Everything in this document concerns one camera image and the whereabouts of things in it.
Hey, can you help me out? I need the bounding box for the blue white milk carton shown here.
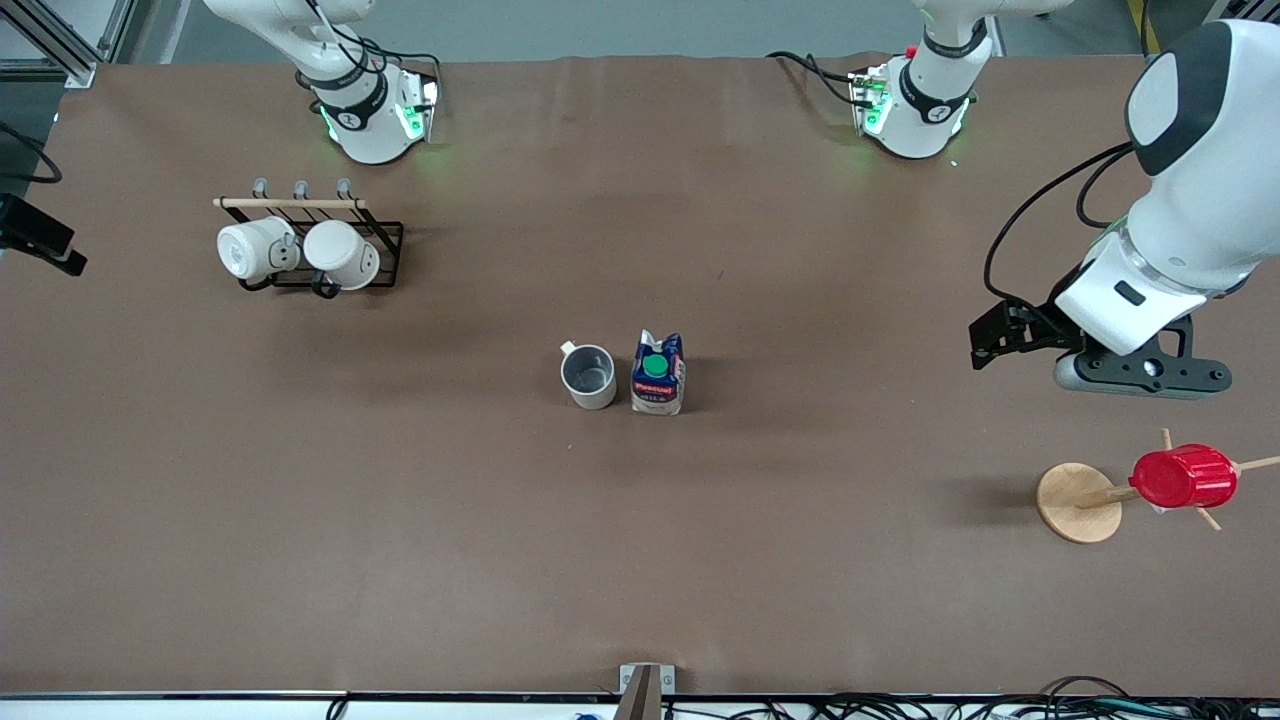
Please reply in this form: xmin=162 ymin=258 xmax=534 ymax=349
xmin=630 ymin=330 xmax=687 ymax=416

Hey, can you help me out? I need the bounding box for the grey ceramic mug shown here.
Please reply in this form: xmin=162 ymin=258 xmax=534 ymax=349
xmin=559 ymin=341 xmax=618 ymax=411

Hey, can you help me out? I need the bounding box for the red plastic cup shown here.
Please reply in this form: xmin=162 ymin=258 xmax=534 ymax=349
xmin=1130 ymin=444 xmax=1239 ymax=510

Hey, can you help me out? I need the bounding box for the wooden mug tree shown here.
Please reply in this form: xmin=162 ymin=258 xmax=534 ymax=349
xmin=1036 ymin=428 xmax=1280 ymax=545

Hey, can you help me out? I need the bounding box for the white hanging mug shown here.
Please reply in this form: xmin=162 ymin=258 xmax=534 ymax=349
xmin=217 ymin=216 xmax=301 ymax=283
xmin=303 ymin=220 xmax=381 ymax=291

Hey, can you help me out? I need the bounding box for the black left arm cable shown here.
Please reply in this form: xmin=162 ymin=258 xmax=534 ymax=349
xmin=984 ymin=140 xmax=1137 ymax=309

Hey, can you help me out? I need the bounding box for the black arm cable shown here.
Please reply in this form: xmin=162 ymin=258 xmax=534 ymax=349
xmin=0 ymin=122 xmax=63 ymax=184
xmin=984 ymin=140 xmax=1137 ymax=309

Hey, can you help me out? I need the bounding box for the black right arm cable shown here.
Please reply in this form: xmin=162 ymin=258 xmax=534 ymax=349
xmin=0 ymin=122 xmax=63 ymax=184

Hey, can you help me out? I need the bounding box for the aluminium frame profile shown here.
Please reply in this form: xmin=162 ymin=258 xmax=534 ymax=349
xmin=0 ymin=0 xmax=136 ymax=89

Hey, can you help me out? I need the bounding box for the black left base cable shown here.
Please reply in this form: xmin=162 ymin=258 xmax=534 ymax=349
xmin=768 ymin=50 xmax=873 ymax=106

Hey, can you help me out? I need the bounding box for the black base cable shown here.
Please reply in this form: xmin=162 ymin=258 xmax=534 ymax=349
xmin=380 ymin=50 xmax=443 ymax=83
xmin=768 ymin=50 xmax=873 ymax=106

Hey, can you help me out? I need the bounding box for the black wire mug rack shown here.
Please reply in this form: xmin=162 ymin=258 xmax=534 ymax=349
xmin=213 ymin=178 xmax=405 ymax=299

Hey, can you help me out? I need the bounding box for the black cable bundle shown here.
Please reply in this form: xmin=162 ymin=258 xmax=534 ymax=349
xmin=800 ymin=677 xmax=1280 ymax=720

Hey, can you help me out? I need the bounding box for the black right base cable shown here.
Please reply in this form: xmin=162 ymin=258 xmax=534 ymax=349
xmin=380 ymin=50 xmax=443 ymax=83

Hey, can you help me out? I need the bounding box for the grey metal camera bracket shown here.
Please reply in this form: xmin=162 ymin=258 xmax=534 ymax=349
xmin=618 ymin=663 xmax=676 ymax=720

